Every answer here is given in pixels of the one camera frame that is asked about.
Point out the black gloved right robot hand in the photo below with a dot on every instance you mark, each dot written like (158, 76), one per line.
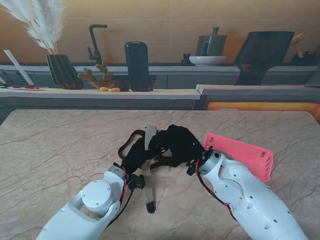
(185, 145)

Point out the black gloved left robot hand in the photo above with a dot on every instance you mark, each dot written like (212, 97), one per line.
(136, 155)

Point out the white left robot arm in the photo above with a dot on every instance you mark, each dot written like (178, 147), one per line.
(80, 212)

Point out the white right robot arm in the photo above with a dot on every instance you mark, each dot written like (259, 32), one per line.
(250, 200)

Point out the dark brown woven belt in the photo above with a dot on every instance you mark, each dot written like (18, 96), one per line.
(125, 145)

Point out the pink plastic storage basket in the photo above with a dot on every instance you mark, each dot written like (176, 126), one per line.
(250, 150)

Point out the grey kitchen counter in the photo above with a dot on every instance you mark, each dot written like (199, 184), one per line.
(100, 100)

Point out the orange fruit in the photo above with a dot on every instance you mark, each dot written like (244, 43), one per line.
(113, 89)

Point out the yellow and tan toy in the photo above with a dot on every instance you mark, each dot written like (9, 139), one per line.
(103, 88)

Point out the small black holder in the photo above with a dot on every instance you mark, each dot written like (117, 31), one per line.
(186, 60)

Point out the white ceramic bowl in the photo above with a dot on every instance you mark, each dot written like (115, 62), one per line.
(207, 60)

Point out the dark blue rounded container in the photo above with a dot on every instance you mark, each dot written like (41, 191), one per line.
(137, 65)

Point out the yellow brown cactus plant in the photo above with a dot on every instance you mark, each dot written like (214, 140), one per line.
(87, 75)

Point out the grey lidded jar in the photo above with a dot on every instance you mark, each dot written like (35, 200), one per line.
(212, 45)

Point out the dark ribbed vase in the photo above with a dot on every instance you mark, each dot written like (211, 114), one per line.
(62, 72)

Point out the dark angled range hood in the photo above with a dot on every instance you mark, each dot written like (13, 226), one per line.
(262, 50)

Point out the black kitchen faucet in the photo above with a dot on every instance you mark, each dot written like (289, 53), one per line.
(93, 40)

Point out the plate with red slices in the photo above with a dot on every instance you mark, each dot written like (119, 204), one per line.
(30, 87)

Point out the white leaning board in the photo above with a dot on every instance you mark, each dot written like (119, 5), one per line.
(18, 67)

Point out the dark utensil holder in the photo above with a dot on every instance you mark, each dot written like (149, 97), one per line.
(305, 60)

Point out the yellow kitchen utensil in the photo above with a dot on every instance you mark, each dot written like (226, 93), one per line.
(297, 40)

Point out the white pampas grass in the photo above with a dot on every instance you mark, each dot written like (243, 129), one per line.
(42, 32)

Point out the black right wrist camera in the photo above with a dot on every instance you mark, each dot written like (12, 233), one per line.
(192, 169)

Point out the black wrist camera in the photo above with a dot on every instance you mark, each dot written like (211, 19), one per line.
(192, 169)
(136, 181)

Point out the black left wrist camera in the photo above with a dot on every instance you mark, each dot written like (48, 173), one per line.
(136, 181)

